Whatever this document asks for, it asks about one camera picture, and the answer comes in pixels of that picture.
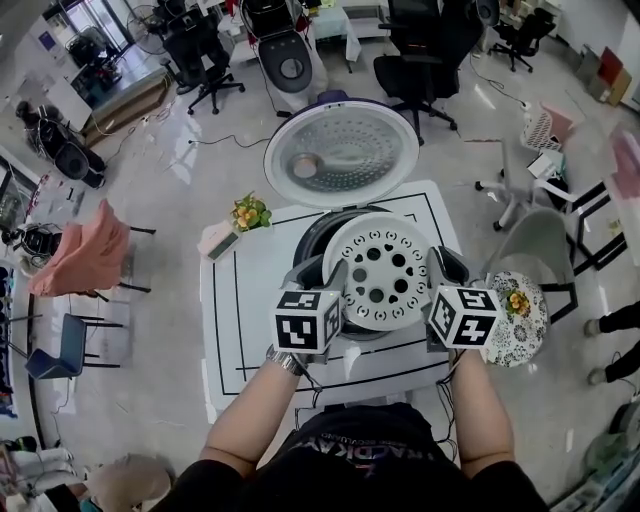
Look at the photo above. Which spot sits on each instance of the chair with pink cloth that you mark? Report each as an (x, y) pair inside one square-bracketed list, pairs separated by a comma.
[(85, 255)]

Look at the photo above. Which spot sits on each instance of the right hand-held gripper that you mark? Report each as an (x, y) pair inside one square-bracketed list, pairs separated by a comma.
[(465, 320)]

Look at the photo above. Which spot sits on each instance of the person's black printed shirt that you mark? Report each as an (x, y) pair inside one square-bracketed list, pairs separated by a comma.
[(360, 475)]

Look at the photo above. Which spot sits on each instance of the navy blue chair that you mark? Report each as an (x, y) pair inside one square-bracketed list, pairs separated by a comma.
[(65, 350)]

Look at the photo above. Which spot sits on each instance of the person's right forearm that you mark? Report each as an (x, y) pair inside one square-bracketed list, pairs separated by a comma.
[(482, 415)]

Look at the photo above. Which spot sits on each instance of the white perforated basket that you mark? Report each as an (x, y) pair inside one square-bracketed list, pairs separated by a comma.
[(542, 132)]

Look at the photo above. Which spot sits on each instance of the small white digital clock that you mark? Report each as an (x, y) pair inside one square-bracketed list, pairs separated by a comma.
[(220, 242)]

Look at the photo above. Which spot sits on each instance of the white open box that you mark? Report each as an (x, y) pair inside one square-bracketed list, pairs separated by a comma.
[(547, 167)]

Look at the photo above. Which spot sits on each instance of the person's left forearm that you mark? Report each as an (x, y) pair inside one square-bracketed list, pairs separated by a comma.
[(250, 420)]

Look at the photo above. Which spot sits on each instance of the floral patterned round stool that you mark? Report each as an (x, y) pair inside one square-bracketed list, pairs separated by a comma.
[(520, 340)]

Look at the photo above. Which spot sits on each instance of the white perforated steamer tray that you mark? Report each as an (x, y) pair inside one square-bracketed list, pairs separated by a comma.
[(381, 274)]

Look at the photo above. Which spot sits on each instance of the table with pale cloth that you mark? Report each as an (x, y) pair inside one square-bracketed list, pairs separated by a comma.
[(340, 30)]

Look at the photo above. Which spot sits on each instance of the potted yellow flowers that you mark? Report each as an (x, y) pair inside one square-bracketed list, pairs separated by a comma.
[(250, 215)]

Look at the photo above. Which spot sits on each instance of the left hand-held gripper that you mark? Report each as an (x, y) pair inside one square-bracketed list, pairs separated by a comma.
[(300, 325)]

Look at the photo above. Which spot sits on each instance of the grey-green shell chair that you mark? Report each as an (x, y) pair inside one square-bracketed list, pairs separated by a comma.
[(540, 250)]

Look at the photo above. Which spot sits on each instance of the black standing fan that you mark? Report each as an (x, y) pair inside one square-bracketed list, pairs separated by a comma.
[(147, 30)]

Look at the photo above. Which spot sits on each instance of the wooden step platform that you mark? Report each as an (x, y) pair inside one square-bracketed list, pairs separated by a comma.
[(125, 110)]

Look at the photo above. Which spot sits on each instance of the navy blue rice cooker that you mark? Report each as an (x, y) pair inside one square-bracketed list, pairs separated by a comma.
[(350, 150)]

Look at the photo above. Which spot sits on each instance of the silver wristwatch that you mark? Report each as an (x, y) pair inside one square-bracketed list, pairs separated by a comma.
[(285, 361)]

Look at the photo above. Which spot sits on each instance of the black office chair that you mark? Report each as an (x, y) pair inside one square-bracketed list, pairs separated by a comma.
[(200, 55), (420, 75), (525, 35)]

